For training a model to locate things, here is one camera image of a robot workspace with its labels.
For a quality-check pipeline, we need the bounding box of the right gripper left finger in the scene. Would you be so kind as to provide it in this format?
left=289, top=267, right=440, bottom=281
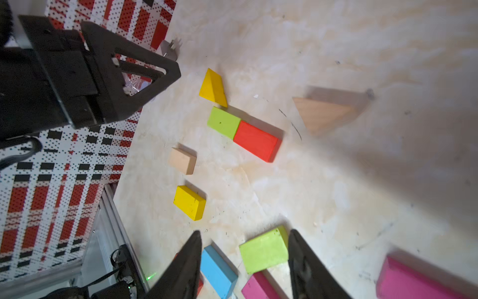
left=145, top=230, right=202, bottom=299

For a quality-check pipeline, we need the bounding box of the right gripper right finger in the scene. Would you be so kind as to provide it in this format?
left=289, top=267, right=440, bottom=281
left=288, top=229, right=351, bottom=299

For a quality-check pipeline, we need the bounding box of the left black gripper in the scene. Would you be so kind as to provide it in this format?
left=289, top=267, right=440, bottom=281
left=0, top=14, right=182, bottom=141

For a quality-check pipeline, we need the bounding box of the natural wood rectangular block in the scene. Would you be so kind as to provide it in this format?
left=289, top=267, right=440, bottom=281
left=169, top=148, right=197, bottom=175

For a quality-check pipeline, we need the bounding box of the yellow triangle block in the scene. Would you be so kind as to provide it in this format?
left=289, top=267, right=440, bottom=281
left=199, top=69, right=228, bottom=108

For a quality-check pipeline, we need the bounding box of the light green rectangular block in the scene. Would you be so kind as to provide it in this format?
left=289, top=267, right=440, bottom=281
left=207, top=107, right=241, bottom=140

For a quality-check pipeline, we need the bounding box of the red rectangular block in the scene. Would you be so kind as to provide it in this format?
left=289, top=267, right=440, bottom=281
left=233, top=121, right=281, bottom=163

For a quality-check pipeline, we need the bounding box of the red block front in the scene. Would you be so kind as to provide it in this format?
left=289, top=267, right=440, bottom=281
left=196, top=274, right=204, bottom=296

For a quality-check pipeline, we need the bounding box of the light blue block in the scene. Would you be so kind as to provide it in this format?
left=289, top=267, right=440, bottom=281
left=200, top=245, right=238, bottom=299

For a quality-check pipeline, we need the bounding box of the magenta block lower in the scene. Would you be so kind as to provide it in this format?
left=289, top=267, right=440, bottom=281
left=241, top=270, right=288, bottom=299

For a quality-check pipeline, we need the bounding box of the magenta block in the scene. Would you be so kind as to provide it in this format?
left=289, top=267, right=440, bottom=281
left=375, top=255, right=478, bottom=299
left=241, top=270, right=288, bottom=299

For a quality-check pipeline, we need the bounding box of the yellow rectangular block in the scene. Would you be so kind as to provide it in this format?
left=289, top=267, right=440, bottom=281
left=173, top=186, right=206, bottom=221

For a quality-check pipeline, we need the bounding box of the small brown white object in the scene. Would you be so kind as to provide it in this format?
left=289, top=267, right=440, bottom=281
left=159, top=39, right=180, bottom=61

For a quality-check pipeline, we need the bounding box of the magenta block centre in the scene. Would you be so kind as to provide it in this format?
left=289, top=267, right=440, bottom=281
left=375, top=255, right=478, bottom=299

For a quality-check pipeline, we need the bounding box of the natural wood triangle block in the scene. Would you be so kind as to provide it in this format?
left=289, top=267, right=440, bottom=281
left=293, top=86, right=375, bottom=137

